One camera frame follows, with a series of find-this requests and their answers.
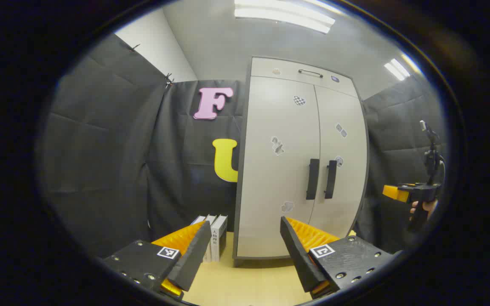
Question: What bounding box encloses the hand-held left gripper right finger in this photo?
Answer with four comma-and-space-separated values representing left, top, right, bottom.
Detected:
280, 216, 394, 299

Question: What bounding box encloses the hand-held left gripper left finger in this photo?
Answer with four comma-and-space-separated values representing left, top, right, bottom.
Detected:
103, 220, 212, 300

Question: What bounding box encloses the white double-door shoe cabinet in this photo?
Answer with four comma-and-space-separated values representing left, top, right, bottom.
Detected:
233, 56, 370, 267

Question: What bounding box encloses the white shoe cabinet door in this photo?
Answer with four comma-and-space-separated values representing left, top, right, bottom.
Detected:
236, 76, 321, 258
309, 85, 368, 239

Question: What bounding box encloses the black door handle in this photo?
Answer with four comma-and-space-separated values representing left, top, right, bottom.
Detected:
306, 159, 320, 200
324, 160, 338, 199

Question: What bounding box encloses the white book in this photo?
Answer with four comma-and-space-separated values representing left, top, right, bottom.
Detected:
210, 215, 228, 262

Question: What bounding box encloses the small ceiling light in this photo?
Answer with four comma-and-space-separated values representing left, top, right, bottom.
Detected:
384, 58, 411, 81

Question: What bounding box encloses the black backdrop cloth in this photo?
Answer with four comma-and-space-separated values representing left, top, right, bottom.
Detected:
41, 34, 447, 260

